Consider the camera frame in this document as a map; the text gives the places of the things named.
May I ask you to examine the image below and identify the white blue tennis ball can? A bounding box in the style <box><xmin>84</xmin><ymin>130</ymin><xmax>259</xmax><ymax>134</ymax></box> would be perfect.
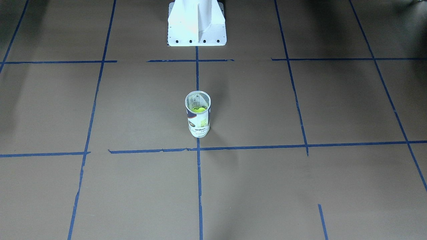
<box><xmin>184</xmin><ymin>91</ymin><xmax>211</xmax><ymax>138</ymax></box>

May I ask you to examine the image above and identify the yellow tennis ball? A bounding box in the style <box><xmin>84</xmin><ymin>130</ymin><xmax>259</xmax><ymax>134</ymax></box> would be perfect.
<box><xmin>190</xmin><ymin>105</ymin><xmax>208</xmax><ymax>114</ymax></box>

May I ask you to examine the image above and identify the white metal mount base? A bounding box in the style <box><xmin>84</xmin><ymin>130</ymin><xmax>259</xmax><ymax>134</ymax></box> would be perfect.
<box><xmin>167</xmin><ymin>0</ymin><xmax>227</xmax><ymax>47</ymax></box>

